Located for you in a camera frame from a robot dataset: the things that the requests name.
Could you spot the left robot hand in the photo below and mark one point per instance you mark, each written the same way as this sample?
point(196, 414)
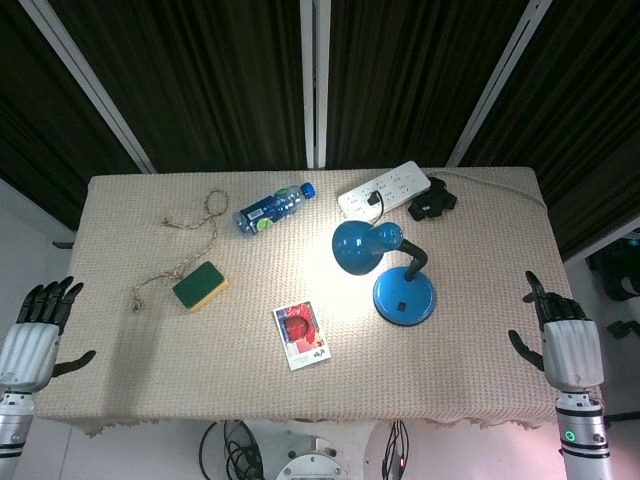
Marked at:
point(30, 350)

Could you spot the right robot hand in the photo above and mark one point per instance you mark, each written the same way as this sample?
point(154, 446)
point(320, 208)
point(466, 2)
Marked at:
point(572, 350)

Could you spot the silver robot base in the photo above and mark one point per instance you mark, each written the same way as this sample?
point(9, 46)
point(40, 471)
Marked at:
point(310, 460)

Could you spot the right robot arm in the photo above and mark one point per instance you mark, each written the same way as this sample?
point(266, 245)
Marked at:
point(582, 435)

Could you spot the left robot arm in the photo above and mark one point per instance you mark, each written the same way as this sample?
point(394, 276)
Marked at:
point(15, 425)

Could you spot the blue gooseneck table lamp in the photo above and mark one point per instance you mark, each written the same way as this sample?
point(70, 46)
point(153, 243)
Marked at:
point(405, 295)

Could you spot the black floor equipment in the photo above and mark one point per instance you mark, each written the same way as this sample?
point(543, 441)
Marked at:
point(617, 275)

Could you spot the beige woven tablecloth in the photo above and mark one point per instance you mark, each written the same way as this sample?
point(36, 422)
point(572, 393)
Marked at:
point(200, 375)

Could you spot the green and yellow sponge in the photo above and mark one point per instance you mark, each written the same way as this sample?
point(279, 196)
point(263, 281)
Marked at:
point(197, 287)

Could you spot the black plug adapter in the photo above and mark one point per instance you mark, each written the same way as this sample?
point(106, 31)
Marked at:
point(430, 202)

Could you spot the white power strip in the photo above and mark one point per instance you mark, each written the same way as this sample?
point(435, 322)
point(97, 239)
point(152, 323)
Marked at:
point(395, 187)

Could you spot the red picture card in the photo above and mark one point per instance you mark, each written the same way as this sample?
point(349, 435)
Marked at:
point(300, 335)

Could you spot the clear blue-label plastic bottle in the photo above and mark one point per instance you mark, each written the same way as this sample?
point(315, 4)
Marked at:
point(270, 210)

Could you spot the white frame post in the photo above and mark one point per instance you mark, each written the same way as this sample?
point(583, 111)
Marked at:
point(307, 85)
point(322, 85)
point(500, 85)
point(90, 85)

